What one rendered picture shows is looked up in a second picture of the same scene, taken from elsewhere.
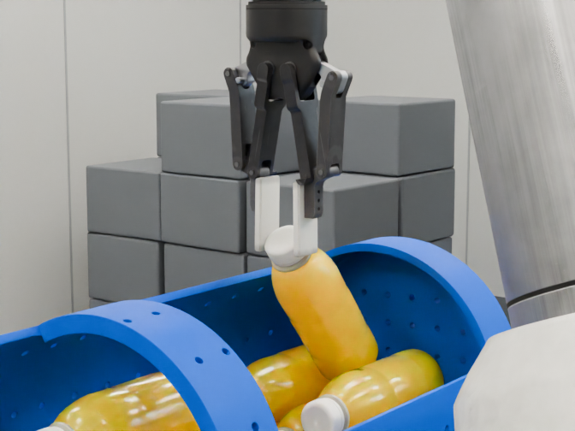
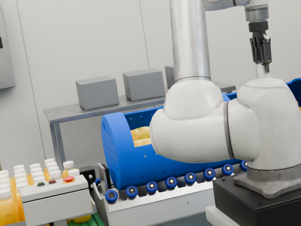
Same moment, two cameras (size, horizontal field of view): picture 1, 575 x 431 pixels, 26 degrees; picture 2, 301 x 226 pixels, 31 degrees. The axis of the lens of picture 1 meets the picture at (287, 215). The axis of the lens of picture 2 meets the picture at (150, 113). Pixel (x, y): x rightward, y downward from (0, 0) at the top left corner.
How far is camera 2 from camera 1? 1.23 m
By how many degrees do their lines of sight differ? 38
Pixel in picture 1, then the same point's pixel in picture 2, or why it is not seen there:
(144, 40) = not seen: outside the picture
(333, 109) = (266, 46)
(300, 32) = (257, 29)
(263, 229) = (259, 76)
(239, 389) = not seen: hidden behind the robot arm
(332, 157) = (267, 58)
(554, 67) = (174, 54)
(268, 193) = (260, 67)
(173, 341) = not seen: hidden behind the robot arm
